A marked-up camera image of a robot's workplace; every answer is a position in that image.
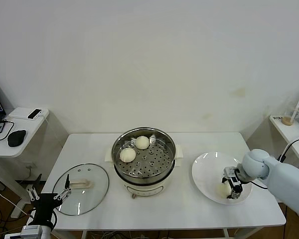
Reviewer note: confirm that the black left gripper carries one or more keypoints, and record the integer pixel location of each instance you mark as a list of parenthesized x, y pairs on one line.
[(43, 204)]

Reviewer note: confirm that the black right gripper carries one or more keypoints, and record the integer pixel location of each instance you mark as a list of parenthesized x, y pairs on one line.
[(238, 181)]

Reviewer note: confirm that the white steamed baozi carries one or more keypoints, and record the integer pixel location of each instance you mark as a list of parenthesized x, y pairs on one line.
[(222, 191), (142, 142), (127, 155)]

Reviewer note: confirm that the round glass pot lid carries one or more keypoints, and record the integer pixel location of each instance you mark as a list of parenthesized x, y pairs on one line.
[(81, 184)]

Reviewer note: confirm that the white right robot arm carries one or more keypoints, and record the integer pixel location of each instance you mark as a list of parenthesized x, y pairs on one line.
[(284, 174)]

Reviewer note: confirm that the perforated steel steamer basket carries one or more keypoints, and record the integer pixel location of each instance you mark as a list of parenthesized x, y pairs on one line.
[(154, 161)]

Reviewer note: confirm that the round white plate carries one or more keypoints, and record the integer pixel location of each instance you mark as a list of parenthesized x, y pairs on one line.
[(206, 171)]

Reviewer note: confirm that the white side table with laptop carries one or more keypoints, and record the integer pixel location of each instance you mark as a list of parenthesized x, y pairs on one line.
[(5, 149)]

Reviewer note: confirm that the black computer mouse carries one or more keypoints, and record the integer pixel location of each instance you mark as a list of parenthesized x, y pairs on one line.
[(16, 137)]

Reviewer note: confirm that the black and white phone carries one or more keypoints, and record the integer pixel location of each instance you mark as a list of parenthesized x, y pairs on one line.
[(35, 113)]

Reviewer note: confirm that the cream electric cooking pot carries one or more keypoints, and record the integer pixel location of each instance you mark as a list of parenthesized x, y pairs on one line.
[(144, 190)]

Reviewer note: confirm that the flat white box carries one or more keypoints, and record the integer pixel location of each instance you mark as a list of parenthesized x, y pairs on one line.
[(18, 112)]

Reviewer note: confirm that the clear plastic drink cup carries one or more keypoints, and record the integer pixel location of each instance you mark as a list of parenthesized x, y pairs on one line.
[(290, 117)]

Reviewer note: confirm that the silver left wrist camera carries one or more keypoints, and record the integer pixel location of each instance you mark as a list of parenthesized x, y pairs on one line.
[(30, 229)]

